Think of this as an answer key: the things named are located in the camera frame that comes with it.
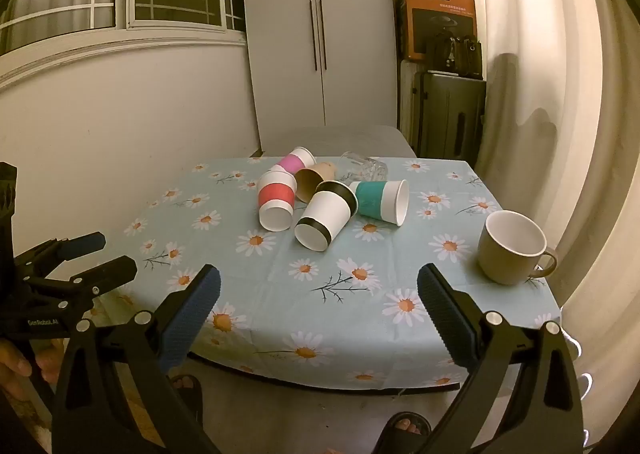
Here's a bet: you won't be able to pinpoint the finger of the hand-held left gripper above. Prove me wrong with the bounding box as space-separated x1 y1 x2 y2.
42 255 139 308
14 232 107 279

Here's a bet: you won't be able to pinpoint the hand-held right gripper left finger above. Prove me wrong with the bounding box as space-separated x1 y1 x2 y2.
52 263 237 454

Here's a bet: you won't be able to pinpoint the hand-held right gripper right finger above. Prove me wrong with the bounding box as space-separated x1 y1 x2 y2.
415 262 588 454

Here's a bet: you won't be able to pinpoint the white paper cup black bands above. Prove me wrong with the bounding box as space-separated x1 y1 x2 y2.
294 180 360 253

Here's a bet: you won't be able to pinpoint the teal sleeve paper cup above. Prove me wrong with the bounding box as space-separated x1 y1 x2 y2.
348 178 411 227

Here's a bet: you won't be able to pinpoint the red sleeve paper cup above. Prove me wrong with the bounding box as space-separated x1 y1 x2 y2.
256 165 296 233

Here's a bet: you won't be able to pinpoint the clear glass cup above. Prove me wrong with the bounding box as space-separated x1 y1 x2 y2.
337 150 390 183

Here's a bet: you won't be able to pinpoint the brown paper cup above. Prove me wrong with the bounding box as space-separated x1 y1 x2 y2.
294 161 339 203

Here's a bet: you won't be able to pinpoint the pink sleeve paper cup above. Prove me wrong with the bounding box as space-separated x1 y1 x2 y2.
278 147 316 174

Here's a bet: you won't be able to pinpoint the person's left hand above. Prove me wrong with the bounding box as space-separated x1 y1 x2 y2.
0 338 66 403

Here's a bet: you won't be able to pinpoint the person's left sandalled foot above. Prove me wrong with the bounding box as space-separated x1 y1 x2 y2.
170 373 204 418

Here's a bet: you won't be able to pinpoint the person's sandalled foot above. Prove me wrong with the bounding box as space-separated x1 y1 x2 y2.
375 411 432 454
170 373 204 418

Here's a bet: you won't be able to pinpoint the beige ceramic mug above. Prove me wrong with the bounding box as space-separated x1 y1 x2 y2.
476 210 558 286

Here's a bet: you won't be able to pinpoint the daisy print tablecloth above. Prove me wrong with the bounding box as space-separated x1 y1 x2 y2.
87 155 564 391

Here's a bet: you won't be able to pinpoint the person's right sandalled foot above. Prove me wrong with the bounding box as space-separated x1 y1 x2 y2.
375 411 432 454

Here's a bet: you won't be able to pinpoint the dark suitcase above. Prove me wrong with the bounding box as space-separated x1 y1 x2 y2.
410 70 488 163

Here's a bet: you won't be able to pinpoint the beige suitcase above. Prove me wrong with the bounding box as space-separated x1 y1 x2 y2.
398 59 426 147

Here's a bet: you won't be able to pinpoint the black bag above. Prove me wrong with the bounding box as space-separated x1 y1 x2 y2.
425 31 485 80

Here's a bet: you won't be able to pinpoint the white wardrobe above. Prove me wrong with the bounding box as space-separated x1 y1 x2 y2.
241 0 401 158

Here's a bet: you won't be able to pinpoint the cream curtain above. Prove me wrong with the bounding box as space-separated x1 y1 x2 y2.
422 0 640 454

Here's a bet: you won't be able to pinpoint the orange cardboard box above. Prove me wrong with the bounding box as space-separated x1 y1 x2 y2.
394 0 478 62

